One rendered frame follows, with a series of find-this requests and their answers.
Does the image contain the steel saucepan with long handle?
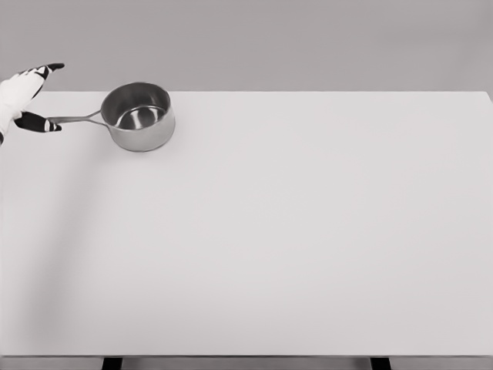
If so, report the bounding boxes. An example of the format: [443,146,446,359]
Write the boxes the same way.
[44,81,176,153]

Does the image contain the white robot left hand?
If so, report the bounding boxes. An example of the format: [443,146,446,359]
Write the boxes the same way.
[0,62,65,133]

